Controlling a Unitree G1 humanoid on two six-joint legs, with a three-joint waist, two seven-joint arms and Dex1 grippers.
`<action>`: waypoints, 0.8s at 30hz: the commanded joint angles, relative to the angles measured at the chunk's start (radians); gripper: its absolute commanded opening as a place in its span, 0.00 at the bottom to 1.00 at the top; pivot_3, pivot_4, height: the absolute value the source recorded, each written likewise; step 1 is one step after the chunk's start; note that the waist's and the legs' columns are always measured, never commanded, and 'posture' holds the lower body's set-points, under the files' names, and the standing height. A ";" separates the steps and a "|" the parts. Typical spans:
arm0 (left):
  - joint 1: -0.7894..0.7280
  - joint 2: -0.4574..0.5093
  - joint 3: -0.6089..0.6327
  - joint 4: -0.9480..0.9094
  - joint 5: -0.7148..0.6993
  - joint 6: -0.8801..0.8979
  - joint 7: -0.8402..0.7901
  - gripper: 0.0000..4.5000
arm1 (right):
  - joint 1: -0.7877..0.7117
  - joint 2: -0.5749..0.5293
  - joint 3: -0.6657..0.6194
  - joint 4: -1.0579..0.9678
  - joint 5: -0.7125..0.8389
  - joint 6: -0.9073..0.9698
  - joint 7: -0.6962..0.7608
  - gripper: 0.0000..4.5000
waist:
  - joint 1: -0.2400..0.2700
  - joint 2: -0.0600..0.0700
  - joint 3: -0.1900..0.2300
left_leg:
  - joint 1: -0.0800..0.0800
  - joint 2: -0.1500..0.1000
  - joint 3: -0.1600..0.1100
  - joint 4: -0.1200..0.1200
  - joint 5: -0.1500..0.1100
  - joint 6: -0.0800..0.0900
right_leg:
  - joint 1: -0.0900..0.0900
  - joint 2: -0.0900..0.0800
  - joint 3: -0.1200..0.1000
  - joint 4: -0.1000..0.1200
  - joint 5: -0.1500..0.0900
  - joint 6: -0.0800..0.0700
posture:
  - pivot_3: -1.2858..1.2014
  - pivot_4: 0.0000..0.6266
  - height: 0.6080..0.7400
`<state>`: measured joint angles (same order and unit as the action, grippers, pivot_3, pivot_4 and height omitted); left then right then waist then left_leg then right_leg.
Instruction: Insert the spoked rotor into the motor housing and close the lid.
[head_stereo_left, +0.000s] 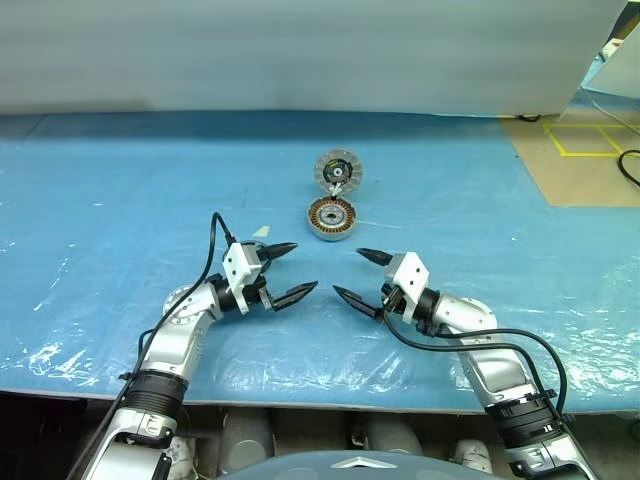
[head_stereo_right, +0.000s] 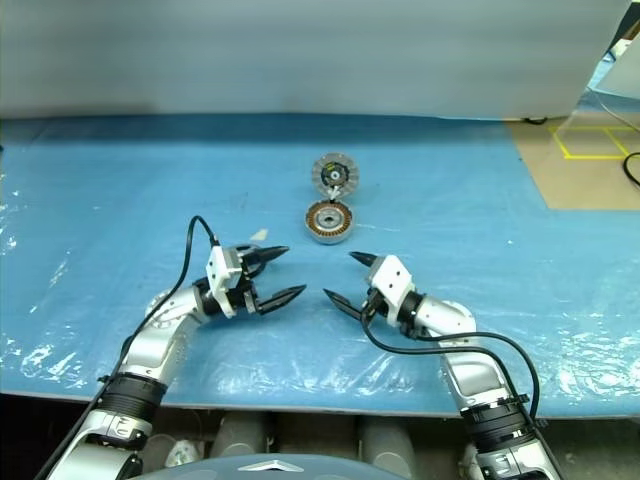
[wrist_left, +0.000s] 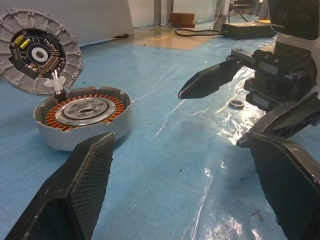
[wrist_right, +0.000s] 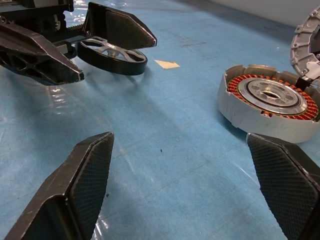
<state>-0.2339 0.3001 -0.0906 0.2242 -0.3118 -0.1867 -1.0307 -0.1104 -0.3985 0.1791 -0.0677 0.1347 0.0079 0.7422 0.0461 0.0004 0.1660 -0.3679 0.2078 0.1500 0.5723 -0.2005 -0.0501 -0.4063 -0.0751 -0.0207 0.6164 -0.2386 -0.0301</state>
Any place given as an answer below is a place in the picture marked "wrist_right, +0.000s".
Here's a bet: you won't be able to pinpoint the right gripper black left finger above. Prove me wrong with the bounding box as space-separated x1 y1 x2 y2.
4 131 115 240

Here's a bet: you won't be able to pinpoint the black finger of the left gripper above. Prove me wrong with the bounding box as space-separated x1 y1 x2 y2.
0 16 85 87
81 1 158 50

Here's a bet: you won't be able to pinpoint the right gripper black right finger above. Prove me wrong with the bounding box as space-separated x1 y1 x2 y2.
246 132 320 240

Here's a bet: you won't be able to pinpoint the black rotor ring silver spokes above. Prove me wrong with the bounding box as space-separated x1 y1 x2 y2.
76 36 148 76

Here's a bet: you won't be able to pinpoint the silver motor rotor disc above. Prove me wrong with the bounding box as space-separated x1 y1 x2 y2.
289 4 320 82

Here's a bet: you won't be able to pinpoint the tan tape piece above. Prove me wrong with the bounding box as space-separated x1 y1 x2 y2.
153 59 181 69

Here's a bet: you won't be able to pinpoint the silver stator housing copper windings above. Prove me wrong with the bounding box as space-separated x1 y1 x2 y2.
216 64 320 144

